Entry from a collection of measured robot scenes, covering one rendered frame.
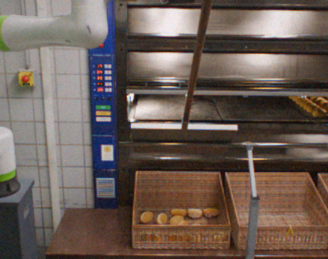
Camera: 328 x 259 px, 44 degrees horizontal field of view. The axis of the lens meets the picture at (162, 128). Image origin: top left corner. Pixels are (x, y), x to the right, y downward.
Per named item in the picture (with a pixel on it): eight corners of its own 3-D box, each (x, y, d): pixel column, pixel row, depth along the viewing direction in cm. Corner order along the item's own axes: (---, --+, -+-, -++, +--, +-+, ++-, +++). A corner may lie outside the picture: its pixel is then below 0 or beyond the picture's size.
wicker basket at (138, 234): (135, 207, 272) (135, 169, 264) (218, 208, 273) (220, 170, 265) (130, 250, 226) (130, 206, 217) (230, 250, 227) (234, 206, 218)
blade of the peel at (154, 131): (237, 129, 207) (237, 125, 208) (130, 128, 206) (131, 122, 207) (225, 153, 240) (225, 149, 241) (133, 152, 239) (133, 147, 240)
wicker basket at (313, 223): (221, 209, 272) (223, 171, 264) (303, 208, 274) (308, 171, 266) (235, 251, 226) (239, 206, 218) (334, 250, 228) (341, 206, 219)
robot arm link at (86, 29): (0, 12, 126) (28, 17, 136) (1, 49, 127) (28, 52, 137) (91, 4, 109) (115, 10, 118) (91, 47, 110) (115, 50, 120)
